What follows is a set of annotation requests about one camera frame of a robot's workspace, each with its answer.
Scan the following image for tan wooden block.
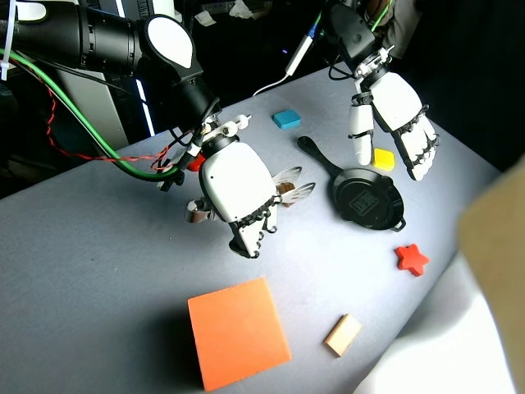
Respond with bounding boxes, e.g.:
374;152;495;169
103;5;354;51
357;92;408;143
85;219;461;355
322;313;363;359

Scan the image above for brown cardboard sheet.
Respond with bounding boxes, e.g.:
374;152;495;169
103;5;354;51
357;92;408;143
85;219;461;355
456;153;525;394

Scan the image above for red star block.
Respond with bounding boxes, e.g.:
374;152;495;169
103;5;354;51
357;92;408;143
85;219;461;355
394;243;431;277

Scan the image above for white zip tie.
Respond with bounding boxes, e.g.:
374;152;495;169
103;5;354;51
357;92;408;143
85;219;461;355
0;0;20;81

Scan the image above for white backdrop sheet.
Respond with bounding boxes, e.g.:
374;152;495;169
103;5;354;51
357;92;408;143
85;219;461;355
354;245;518;394

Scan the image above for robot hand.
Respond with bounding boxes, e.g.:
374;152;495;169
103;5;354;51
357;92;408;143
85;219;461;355
347;71;441;182
186;141;285;260

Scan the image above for red black twisted wire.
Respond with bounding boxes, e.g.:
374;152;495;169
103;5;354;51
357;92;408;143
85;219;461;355
43;86;194;172

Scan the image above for thin green cable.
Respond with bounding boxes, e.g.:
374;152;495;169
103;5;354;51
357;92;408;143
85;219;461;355
368;0;395;33

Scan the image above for blue block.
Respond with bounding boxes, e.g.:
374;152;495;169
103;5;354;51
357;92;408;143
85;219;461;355
272;108;303;131

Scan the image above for orange cube box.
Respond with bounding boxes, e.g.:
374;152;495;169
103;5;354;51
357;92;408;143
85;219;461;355
187;277;294;392

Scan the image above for grey table cloth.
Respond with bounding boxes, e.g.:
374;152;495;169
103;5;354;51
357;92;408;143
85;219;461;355
0;61;504;394

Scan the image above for thick green cable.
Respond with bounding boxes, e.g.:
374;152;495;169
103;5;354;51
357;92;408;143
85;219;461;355
0;48;182;184

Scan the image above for metal slotted tongs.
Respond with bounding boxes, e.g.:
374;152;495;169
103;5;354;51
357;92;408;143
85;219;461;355
186;166;317;225

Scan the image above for black cast iron frying pan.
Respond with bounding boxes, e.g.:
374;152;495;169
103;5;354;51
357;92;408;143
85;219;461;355
296;135;408;233

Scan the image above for yellow block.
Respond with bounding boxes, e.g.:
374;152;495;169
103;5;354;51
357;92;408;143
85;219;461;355
371;147;397;172

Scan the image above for white cable with adapter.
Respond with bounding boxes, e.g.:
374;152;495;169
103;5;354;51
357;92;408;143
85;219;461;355
251;34;315;98

